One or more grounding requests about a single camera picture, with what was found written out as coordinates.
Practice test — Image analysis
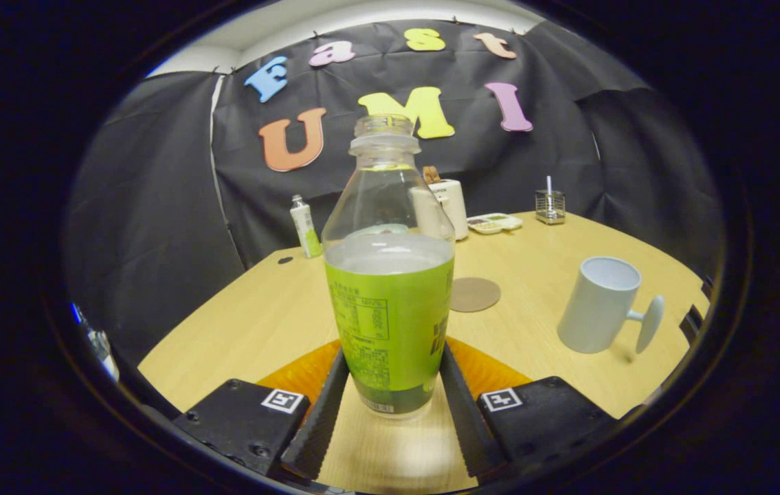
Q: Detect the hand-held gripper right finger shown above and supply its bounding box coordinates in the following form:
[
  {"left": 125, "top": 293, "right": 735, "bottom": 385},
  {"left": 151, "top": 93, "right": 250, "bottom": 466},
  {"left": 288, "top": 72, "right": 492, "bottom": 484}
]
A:
[{"left": 439, "top": 336, "right": 623, "bottom": 480}]

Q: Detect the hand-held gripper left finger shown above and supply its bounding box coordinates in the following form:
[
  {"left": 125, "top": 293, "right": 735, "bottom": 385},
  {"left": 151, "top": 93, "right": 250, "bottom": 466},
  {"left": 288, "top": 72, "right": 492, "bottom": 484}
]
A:
[{"left": 171, "top": 339, "right": 350, "bottom": 482}]

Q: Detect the clear juice bottle green label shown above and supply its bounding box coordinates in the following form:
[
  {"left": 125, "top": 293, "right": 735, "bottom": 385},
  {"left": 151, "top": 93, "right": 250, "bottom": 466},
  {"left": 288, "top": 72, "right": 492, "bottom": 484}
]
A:
[{"left": 321, "top": 113, "right": 457, "bottom": 420}]

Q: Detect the round brown coaster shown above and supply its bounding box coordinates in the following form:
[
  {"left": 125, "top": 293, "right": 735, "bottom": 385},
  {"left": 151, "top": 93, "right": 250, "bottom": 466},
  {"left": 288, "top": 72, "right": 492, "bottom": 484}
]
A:
[{"left": 449, "top": 277, "right": 502, "bottom": 314}]

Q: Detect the white cup with handle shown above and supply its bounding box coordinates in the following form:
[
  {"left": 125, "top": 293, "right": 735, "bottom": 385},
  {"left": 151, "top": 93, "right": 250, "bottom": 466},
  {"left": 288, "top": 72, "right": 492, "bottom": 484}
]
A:
[{"left": 557, "top": 256, "right": 665, "bottom": 355}]

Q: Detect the small white green bottle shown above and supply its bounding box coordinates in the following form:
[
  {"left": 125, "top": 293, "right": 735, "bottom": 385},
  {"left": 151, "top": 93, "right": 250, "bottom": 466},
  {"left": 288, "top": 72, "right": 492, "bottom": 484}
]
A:
[{"left": 290, "top": 195, "right": 324, "bottom": 259}]

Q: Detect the wooden table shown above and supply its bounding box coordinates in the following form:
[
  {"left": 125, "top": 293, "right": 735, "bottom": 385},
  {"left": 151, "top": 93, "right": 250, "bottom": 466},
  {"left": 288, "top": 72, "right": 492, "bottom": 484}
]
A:
[{"left": 137, "top": 211, "right": 712, "bottom": 494}]

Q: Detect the white divided snack tray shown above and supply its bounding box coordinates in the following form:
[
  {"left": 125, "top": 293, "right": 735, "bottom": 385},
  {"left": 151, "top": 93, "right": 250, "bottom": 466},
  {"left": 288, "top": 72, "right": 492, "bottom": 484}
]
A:
[{"left": 467, "top": 212, "right": 524, "bottom": 236}]

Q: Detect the white toaster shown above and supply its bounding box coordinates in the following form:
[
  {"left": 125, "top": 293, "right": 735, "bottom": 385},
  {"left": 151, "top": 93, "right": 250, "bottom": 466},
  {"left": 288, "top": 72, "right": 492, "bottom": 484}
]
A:
[{"left": 412, "top": 179, "right": 469, "bottom": 241}]

